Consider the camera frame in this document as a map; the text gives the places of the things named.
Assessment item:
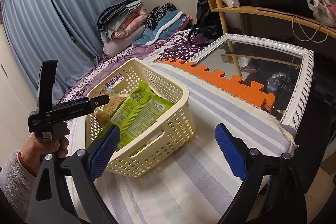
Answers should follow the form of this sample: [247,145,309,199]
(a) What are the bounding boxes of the blue folded clothes pile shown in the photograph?
[133,2,193,46]

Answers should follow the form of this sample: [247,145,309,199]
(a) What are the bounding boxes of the striped white blue blanket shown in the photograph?
[64,61,299,224]

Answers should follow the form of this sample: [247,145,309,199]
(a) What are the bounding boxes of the white wardrobe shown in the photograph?
[0,25,37,167]

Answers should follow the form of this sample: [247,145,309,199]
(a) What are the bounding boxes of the black plastic bag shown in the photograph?
[187,0,223,44]

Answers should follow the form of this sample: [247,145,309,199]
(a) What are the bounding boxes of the tan pastry snack bag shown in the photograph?
[93,90,128,127]

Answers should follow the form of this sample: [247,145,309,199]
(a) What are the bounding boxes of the orange foam puzzle mat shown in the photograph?
[154,59,276,111]

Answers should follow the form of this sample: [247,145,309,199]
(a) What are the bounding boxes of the person left hand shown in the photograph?
[18,122,70,177]

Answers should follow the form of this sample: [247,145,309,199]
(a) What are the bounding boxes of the stack of folded quilts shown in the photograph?
[96,0,147,57]

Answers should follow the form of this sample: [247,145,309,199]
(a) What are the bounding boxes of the purple floral bed sheet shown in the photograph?
[59,30,213,103]

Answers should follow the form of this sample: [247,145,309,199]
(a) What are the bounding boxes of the white framed mirror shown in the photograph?
[183,34,314,129]

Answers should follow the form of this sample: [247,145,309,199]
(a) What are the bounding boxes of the grey fleece left sleeve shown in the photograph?
[1,150,36,221]

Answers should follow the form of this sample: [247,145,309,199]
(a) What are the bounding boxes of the large green seaweed snack bag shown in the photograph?
[97,81,174,149]

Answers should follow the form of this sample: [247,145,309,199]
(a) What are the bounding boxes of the blue grey curtain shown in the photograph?
[1,0,121,103]

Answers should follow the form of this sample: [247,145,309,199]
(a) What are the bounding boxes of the cream perforated plastic basket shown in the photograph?
[87,58,195,178]

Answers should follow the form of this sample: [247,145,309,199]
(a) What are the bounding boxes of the light blue snack bag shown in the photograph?
[105,88,116,95]

